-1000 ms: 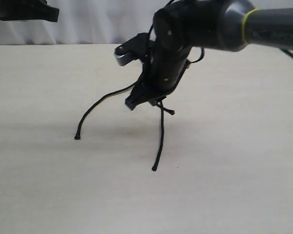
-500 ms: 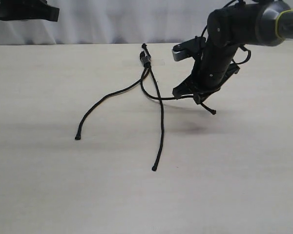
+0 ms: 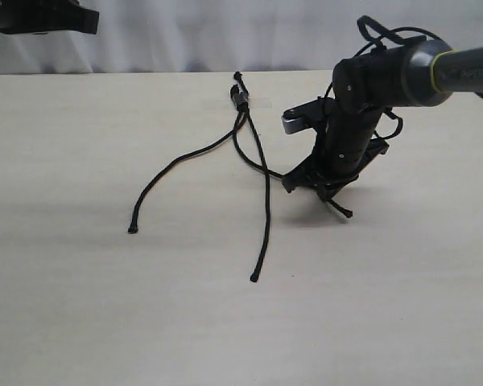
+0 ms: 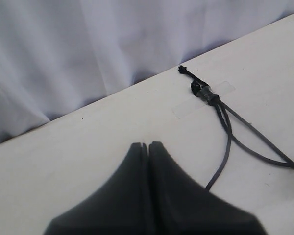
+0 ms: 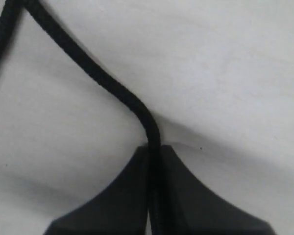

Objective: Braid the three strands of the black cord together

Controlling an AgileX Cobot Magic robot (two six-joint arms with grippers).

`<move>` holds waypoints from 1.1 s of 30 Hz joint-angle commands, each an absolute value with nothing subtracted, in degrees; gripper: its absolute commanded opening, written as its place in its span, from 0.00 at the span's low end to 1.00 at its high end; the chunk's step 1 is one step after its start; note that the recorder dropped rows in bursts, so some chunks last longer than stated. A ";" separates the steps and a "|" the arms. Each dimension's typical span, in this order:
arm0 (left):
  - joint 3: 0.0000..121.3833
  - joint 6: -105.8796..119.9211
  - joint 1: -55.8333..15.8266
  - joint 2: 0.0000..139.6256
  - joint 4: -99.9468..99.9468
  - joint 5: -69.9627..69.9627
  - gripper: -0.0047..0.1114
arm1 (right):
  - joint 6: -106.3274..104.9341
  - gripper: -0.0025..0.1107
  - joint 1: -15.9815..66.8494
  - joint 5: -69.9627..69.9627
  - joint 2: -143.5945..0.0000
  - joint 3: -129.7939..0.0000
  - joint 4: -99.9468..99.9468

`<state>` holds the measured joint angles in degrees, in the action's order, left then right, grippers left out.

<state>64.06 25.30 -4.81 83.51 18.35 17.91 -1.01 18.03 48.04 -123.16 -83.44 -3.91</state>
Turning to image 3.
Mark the white curtain backdrop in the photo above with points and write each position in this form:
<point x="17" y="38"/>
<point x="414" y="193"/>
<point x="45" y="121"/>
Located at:
<point x="228" y="36"/>

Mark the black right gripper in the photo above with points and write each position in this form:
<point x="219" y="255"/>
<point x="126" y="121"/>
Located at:
<point x="341" y="154"/>

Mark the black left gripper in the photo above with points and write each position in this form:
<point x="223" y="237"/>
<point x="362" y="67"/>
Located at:
<point x="43" y="16"/>

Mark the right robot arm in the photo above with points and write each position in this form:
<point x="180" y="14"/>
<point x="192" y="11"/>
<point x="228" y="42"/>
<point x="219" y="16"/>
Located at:
<point x="424" y="73"/>

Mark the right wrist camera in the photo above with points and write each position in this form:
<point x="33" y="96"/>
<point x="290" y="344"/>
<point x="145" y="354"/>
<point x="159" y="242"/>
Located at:
<point x="311" y="115"/>

